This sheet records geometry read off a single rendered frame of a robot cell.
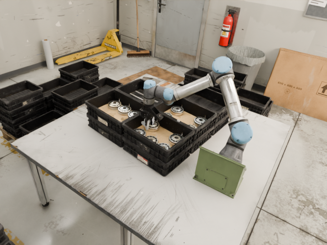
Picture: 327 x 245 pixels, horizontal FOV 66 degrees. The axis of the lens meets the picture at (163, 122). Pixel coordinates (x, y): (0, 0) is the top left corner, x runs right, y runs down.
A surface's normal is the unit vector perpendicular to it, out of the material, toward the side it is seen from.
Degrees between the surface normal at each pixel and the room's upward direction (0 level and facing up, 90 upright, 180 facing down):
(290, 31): 90
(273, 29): 90
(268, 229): 0
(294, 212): 0
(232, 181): 90
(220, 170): 90
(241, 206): 0
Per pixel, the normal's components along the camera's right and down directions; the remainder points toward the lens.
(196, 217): 0.07, -0.82
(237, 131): -0.17, -0.06
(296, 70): -0.52, 0.30
